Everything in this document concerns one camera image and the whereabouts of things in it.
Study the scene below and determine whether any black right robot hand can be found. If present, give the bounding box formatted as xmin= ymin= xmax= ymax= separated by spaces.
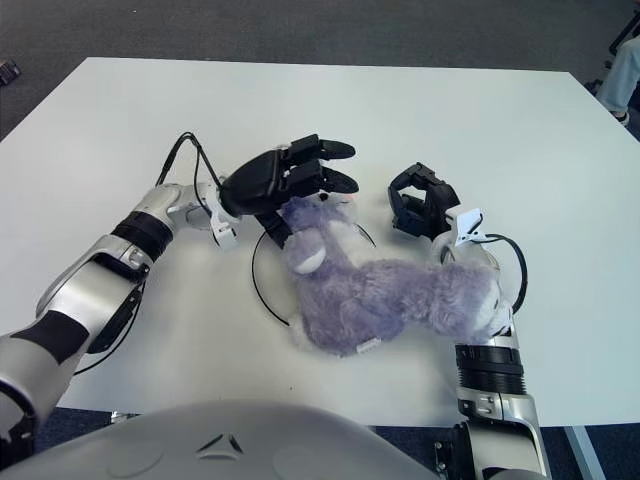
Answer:
xmin=388 ymin=162 xmax=462 ymax=241

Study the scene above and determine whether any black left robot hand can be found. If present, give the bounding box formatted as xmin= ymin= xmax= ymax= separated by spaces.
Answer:
xmin=219 ymin=133 xmax=360 ymax=251

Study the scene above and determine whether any purple plush bunny doll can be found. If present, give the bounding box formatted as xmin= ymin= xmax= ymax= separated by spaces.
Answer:
xmin=279 ymin=192 xmax=514 ymax=359

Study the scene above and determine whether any white plate black rim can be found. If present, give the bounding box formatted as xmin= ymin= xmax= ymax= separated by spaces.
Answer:
xmin=251 ymin=222 xmax=379 ymax=326

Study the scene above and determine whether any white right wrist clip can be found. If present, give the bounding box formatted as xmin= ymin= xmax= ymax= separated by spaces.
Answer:
xmin=443 ymin=207 xmax=487 ymax=246

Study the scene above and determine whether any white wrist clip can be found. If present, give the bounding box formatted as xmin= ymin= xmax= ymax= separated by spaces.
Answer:
xmin=207 ymin=187 xmax=239 ymax=251
xmin=443 ymin=207 xmax=487 ymax=246

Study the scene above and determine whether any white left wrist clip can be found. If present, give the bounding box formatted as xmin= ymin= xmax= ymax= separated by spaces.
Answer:
xmin=207 ymin=187 xmax=239 ymax=251

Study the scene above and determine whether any person leg in jeans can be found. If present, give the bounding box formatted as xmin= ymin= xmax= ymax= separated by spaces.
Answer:
xmin=597 ymin=42 xmax=640 ymax=114

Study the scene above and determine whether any black chair base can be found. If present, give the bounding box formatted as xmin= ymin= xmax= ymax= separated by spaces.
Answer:
xmin=584 ymin=14 xmax=640 ymax=94

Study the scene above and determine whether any silver robot torso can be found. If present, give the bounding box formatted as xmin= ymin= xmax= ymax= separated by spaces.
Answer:
xmin=0 ymin=399 xmax=436 ymax=480

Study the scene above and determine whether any grey table leg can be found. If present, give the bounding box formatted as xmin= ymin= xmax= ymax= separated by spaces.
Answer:
xmin=564 ymin=428 xmax=609 ymax=480

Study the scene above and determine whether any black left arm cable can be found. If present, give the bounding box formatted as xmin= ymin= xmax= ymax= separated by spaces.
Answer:
xmin=73 ymin=131 xmax=225 ymax=376

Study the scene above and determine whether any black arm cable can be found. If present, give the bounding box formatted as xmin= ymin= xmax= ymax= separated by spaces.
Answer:
xmin=482 ymin=234 xmax=529 ymax=321
xmin=73 ymin=131 xmax=225 ymax=376

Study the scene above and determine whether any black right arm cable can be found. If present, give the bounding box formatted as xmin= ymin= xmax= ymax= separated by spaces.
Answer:
xmin=482 ymin=234 xmax=529 ymax=321

